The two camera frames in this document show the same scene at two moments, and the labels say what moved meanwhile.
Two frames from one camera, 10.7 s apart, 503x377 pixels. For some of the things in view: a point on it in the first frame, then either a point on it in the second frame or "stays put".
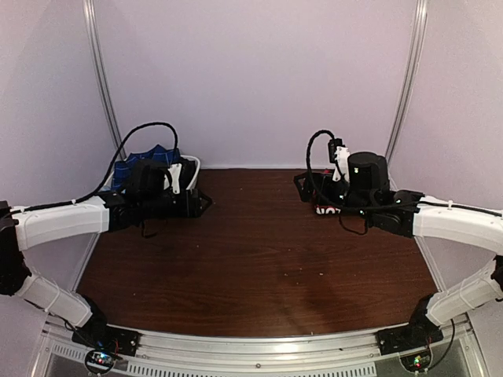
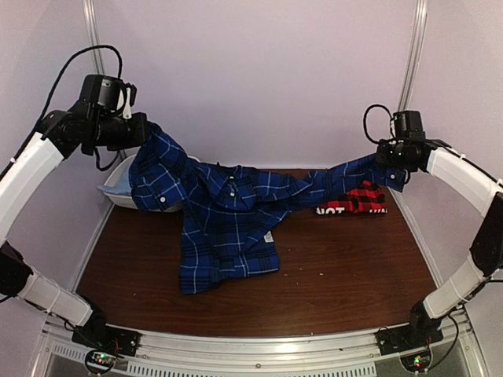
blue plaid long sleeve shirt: x=156 y=152 to x=228 y=214
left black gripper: x=189 y=206 to x=139 y=135
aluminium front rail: x=352 y=353 stays put
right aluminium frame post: x=421 y=10 stays put
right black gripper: x=305 y=193 to x=382 y=157
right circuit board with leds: x=416 y=363 stays put
